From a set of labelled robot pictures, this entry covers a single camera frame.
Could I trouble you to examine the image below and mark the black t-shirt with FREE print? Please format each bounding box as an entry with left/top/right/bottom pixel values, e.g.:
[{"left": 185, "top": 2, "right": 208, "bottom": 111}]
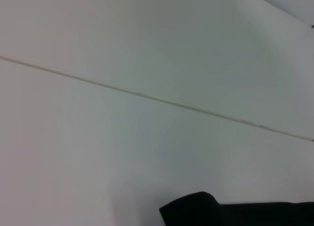
[{"left": 158, "top": 191, "right": 314, "bottom": 226}]

